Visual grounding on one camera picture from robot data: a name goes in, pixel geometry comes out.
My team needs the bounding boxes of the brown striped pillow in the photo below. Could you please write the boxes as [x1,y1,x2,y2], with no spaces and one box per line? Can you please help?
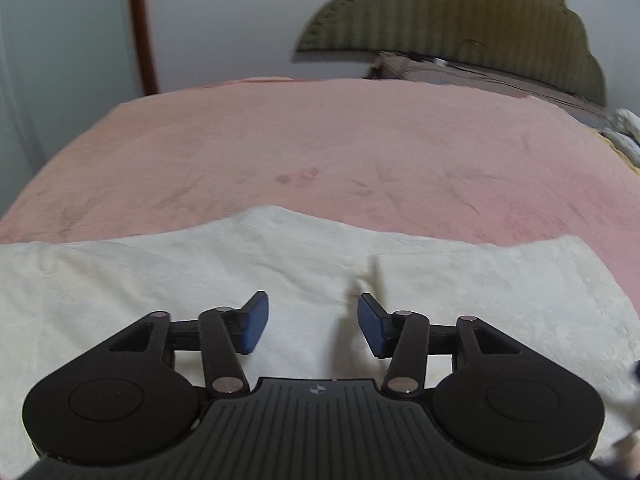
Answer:
[365,51,617,122]

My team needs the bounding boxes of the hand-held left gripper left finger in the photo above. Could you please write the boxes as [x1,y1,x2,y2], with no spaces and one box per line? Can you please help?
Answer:
[94,291,270,401]

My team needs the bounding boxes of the white and yellow cloth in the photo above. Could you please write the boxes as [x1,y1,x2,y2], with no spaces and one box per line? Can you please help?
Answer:
[602,109,640,172]

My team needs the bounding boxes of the pink blanket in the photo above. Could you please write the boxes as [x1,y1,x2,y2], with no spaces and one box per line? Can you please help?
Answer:
[0,76,640,306]

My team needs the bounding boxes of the white pants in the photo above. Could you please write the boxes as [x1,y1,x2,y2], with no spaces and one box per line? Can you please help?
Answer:
[0,204,640,480]

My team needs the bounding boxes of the brown wooden door frame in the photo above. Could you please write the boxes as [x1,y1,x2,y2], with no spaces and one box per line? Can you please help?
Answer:
[126,0,162,97]

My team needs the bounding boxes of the olive padded headboard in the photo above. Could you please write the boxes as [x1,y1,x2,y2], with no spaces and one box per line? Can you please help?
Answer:
[293,0,608,107]

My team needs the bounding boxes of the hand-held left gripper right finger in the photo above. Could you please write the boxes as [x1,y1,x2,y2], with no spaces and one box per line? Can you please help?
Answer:
[358,292,537,401]

